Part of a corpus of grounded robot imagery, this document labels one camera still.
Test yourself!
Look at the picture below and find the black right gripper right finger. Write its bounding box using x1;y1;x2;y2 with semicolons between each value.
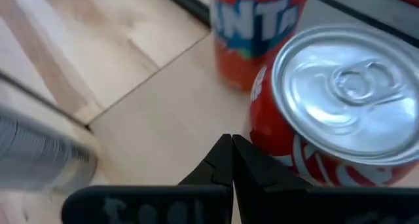
232;134;419;224

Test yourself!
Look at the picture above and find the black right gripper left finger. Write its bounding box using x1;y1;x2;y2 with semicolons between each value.
61;134;235;224

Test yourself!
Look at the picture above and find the red Coca-Cola can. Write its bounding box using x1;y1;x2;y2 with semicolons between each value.
249;24;419;188

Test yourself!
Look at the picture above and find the orange Fanta can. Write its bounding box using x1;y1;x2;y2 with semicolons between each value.
208;0;311;91

